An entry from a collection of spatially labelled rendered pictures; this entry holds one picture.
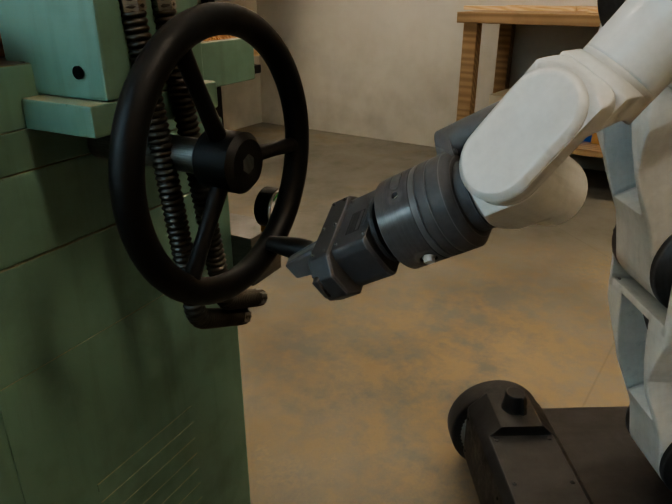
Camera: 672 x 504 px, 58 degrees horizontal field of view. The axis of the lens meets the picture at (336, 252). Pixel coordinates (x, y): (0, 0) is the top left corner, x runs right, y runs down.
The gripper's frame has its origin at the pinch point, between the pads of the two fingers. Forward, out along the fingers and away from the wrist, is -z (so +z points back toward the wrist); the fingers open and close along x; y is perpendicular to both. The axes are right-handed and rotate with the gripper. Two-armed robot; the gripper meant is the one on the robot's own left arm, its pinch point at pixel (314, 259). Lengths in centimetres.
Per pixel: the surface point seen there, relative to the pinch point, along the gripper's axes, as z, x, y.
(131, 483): -39.7, -13.1, -14.2
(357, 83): -151, 327, -84
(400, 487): -40, 17, -71
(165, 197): -9.2, -0.2, 13.6
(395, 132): -140, 309, -121
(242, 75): -14.7, 32.1, 13.6
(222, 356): -35.7, 9.0, -15.9
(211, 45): -12.4, 27.6, 19.8
